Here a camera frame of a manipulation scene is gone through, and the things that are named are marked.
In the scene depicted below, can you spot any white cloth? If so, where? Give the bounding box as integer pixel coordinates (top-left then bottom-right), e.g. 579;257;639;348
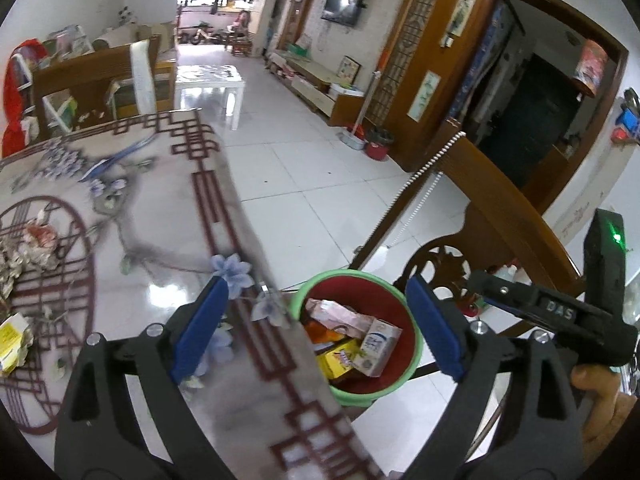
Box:
129;39;160;116

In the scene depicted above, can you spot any small framed picture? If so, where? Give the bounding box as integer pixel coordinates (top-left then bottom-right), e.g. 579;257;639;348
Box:
338;56;362;82

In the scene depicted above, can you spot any wooden sofa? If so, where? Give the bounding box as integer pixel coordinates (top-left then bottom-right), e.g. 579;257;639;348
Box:
32;35;178;141

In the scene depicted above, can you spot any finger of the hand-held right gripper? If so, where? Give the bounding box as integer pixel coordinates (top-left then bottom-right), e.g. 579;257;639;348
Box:
466;269;541;319

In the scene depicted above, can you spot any low television cabinet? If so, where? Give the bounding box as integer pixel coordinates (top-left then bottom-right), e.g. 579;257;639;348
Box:
267;50;368;128

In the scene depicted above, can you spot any person's right hand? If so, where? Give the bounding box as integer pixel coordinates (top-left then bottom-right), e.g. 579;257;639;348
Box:
570;352;638;461

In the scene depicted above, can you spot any yellow crumpled wrapper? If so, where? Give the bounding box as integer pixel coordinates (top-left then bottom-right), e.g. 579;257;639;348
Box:
0;312;36;376

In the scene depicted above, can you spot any small red bucket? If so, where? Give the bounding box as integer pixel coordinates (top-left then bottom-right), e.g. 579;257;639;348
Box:
364;127;395;162

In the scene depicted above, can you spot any red cloth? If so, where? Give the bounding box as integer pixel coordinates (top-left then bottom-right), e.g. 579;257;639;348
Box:
2;37;51;158

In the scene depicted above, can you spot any white coffee table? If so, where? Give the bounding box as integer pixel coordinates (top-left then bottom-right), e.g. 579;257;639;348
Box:
172;64;246;131

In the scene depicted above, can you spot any crumpled wrapper with red print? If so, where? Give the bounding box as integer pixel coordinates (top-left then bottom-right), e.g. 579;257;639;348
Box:
22;210;63;261

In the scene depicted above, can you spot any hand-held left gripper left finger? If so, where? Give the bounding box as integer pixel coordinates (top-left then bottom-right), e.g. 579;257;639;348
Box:
54;276;231;480

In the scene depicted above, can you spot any blue and white milk carton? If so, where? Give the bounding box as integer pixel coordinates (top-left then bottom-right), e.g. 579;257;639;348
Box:
357;319;403;378

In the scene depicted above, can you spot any green bucket with red inside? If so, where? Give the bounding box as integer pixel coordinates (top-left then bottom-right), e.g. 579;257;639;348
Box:
287;270;425;401

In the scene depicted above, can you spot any child's bicycle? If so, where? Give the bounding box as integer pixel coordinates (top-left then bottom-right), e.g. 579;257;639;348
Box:
177;22;226;46

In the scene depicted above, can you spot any carved wooden chair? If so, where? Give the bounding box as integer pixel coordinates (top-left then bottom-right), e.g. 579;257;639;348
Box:
350;117;586;341

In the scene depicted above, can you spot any pink carton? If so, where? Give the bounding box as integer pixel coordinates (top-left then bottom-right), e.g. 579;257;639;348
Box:
306;298;376;338

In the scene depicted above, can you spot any wall television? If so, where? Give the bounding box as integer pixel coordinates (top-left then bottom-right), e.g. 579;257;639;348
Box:
321;0;362;28

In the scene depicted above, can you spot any white bead cord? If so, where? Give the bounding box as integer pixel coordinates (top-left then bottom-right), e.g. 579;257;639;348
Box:
372;130;468;251

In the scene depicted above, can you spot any short wall scroll painting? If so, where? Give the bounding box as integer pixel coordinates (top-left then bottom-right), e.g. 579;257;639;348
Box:
407;71;442;122

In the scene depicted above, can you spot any dark door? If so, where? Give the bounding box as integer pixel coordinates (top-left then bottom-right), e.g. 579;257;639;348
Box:
475;52;581;186

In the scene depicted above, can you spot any silver foil wrapper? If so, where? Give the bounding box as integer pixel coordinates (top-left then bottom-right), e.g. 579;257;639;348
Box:
0;240;30;306

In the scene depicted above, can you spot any blue and red wall ornament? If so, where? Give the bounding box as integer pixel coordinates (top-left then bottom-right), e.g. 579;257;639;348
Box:
612;87;640;146

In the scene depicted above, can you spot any tall wall scroll painting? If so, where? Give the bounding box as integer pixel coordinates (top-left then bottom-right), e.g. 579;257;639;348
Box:
446;0;483;48

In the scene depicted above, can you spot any red printed lantern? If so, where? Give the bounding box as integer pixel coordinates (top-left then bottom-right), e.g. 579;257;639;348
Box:
574;40;608;98

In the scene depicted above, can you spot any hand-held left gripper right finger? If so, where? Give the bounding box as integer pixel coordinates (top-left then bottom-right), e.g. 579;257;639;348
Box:
400;276;586;480

